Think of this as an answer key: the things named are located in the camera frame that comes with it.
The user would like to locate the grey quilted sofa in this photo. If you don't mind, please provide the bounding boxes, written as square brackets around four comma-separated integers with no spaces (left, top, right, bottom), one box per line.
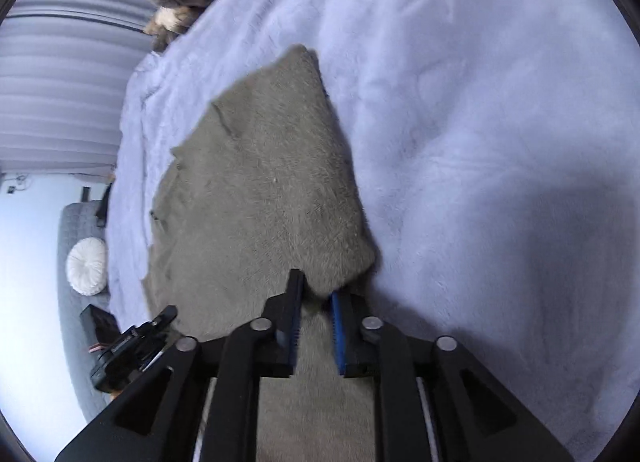
[56,201,110,422]

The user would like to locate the taupe knit sweater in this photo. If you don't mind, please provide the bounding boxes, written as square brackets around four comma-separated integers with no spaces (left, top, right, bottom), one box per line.
[143,46,375,461]

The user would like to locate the round white cushion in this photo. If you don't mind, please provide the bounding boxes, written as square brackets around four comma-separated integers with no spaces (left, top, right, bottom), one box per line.
[65,237,107,296]

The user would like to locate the grey pleated curtain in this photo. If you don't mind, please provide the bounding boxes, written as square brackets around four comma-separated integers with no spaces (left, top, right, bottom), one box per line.
[1,0,154,176]

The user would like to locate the lavender plush bed blanket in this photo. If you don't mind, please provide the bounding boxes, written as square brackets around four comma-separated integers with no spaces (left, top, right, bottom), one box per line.
[107,0,639,461]

